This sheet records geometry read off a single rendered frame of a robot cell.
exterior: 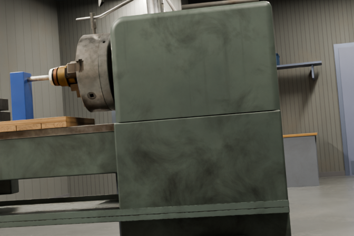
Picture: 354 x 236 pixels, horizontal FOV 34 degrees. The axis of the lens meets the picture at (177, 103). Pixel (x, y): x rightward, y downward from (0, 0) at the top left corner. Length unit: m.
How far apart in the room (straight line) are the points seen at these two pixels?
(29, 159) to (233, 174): 0.78
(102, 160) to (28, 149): 0.30
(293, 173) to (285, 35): 2.70
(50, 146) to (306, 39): 8.06
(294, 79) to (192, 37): 7.90
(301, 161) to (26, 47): 4.22
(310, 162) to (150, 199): 6.40
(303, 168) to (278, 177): 6.35
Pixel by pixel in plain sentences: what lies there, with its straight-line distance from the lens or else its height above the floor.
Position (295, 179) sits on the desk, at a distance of 8.40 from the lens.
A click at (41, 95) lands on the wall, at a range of 8.70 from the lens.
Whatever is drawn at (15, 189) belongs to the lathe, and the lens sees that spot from 2.72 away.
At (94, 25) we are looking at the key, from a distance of 2.35.
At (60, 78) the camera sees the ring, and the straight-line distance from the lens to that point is 2.37.
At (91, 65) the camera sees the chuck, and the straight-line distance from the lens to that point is 2.21.
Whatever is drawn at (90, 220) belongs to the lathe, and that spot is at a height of 0.53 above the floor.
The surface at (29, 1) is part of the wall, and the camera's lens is 8.76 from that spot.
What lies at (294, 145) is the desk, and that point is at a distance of 8.37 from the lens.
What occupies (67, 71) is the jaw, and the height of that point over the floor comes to 1.08.
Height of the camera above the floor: 0.79
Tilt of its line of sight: 4 degrees up
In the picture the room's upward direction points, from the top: 4 degrees counter-clockwise
